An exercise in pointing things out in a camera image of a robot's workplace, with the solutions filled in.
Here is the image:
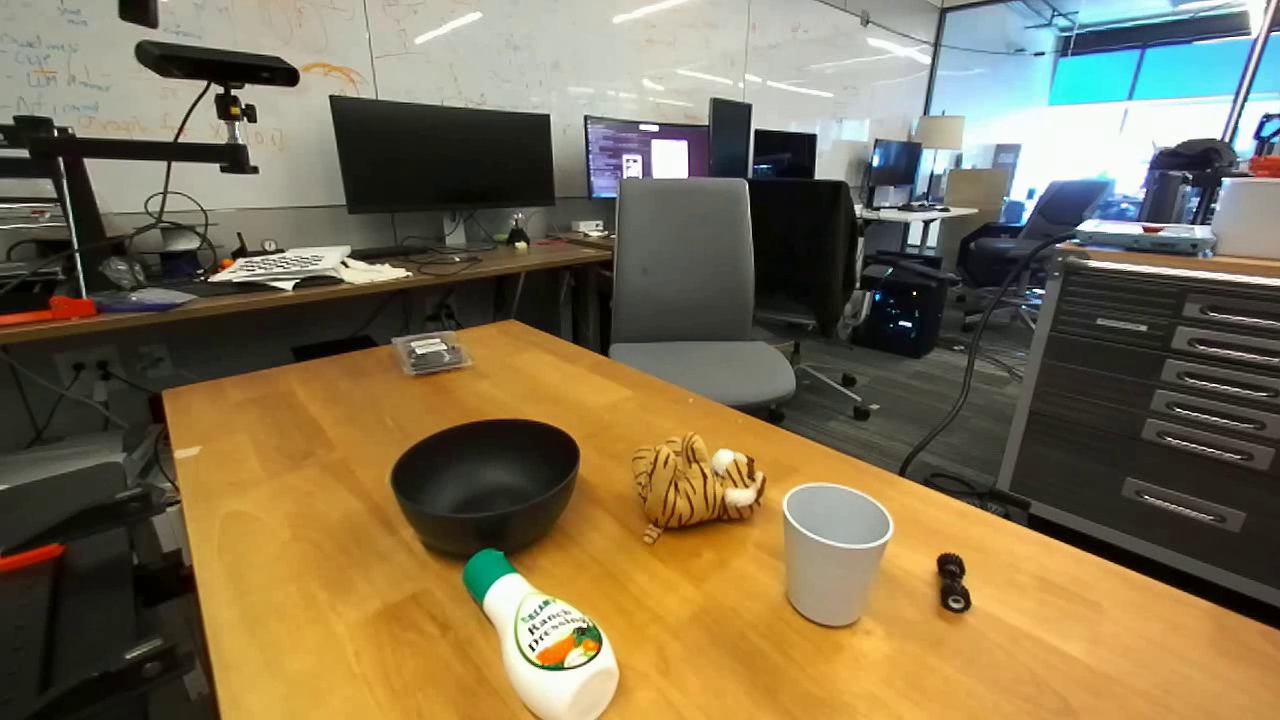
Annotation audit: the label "tiger plush toy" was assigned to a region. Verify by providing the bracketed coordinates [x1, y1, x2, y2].
[633, 438, 768, 532]

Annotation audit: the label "black bowl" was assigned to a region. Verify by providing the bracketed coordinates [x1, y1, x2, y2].
[389, 419, 579, 558]

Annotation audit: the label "grey office chair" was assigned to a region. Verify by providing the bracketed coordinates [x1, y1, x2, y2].
[607, 176, 795, 408]

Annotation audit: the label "lit purple monitor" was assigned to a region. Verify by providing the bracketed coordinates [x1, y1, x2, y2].
[586, 115, 709, 199]

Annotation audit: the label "clear plastic packet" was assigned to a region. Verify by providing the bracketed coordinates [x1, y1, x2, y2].
[392, 333, 469, 377]

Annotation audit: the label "white paper cup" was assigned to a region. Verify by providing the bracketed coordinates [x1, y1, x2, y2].
[779, 481, 896, 630]

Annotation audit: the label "ranch dressing bottle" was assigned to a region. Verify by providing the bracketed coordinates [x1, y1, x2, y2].
[465, 550, 622, 720]

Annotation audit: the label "black computer monitor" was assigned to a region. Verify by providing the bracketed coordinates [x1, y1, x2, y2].
[329, 98, 558, 212]

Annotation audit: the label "black office chair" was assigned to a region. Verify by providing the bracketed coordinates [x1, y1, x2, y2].
[957, 176, 1112, 326]

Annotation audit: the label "papers on desk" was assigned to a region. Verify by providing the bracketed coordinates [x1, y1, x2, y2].
[214, 244, 407, 294]

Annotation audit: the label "wooden desk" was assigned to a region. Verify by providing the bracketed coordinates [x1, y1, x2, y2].
[0, 242, 611, 350]

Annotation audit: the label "grey drawer cabinet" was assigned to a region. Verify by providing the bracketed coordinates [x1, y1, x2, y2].
[1000, 252, 1280, 605]

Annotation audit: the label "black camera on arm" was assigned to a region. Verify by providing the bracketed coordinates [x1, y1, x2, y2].
[136, 41, 299, 87]

